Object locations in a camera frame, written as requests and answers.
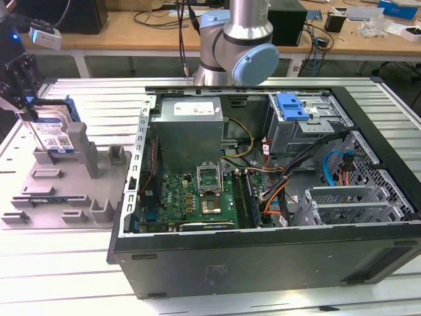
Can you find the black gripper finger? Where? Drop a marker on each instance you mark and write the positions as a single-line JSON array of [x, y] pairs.
[[24, 89]]

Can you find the hard disk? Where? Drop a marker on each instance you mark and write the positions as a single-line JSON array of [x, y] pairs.
[[52, 135]]

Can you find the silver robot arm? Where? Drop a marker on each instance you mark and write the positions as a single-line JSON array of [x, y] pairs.
[[237, 29]]

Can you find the metal disk bay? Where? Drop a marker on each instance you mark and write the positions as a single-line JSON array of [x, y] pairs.
[[345, 191]]

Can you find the large black box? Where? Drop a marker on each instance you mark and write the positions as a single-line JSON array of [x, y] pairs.
[[82, 14]]

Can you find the wooden desk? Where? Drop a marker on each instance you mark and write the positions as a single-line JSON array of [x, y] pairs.
[[108, 39]]

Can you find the grey parts rack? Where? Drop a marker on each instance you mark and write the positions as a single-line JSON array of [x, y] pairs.
[[65, 184]]

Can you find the black case fan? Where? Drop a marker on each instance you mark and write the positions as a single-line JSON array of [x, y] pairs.
[[151, 171]]

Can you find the grey power supply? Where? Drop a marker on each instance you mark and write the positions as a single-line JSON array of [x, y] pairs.
[[184, 141]]

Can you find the blue VGA port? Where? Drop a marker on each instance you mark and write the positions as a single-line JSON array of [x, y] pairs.
[[150, 216]]

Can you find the green motherboard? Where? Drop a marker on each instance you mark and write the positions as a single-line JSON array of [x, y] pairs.
[[177, 197]]

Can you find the CPU socket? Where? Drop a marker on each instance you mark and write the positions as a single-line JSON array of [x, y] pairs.
[[210, 205]]

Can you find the black graphics card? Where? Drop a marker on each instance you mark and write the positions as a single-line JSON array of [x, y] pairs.
[[207, 226]]

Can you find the black RAM slot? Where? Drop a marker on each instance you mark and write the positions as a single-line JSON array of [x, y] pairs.
[[245, 204], [237, 200]]

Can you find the blue plastic drive latch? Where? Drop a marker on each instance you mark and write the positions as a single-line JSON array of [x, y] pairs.
[[291, 116]]

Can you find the black PC case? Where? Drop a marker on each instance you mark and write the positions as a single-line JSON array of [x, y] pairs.
[[230, 263]]

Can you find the black desktop computer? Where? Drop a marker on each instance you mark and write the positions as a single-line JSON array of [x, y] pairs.
[[289, 26]]

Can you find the metal optical drive cage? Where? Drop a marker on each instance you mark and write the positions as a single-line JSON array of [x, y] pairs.
[[296, 135]]

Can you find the black power adapter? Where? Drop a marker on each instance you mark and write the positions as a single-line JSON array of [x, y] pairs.
[[322, 41]]

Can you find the small dark box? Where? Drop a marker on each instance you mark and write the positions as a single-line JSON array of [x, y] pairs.
[[335, 22]]

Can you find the white paper sheet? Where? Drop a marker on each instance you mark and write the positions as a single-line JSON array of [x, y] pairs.
[[365, 14]]

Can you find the clear plastic bag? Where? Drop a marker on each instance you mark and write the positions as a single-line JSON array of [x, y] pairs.
[[375, 28]]

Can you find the blue cardboard box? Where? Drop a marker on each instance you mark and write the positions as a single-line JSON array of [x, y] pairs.
[[394, 7]]

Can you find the white open box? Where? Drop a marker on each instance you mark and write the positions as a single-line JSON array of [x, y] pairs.
[[411, 34]]

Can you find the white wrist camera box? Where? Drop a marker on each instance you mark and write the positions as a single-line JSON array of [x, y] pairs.
[[46, 39]]

